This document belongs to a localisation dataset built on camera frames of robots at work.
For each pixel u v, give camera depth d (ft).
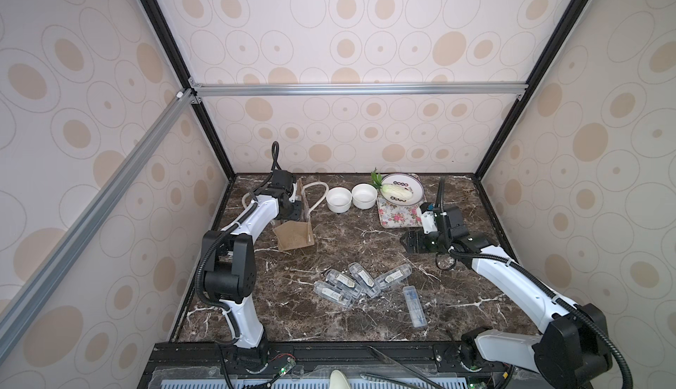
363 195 3.64
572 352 1.31
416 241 2.39
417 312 2.67
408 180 3.83
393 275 2.88
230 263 1.67
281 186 2.44
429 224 2.44
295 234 3.07
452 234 2.08
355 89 2.87
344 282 2.84
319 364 2.39
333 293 2.77
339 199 3.62
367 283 2.85
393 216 3.47
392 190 3.59
